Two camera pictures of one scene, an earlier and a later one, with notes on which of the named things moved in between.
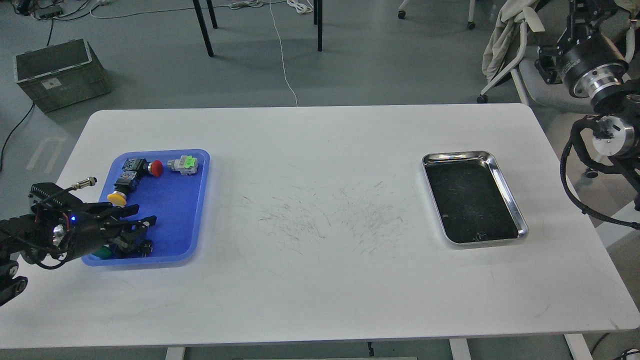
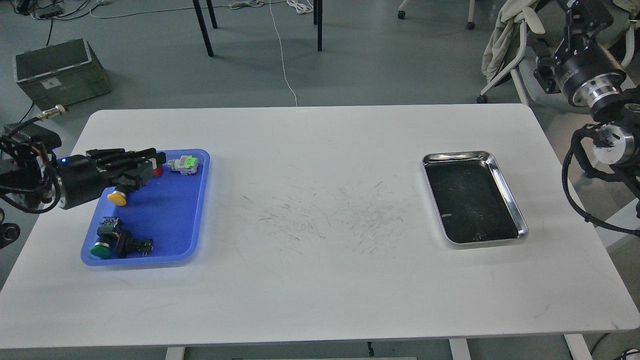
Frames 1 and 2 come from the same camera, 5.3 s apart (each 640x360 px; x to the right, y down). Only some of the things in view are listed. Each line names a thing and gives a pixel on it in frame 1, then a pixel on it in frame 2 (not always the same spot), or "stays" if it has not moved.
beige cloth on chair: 513,12 stays
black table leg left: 203,28 stays
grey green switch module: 186,165 stays
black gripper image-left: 59,234 → 81,180
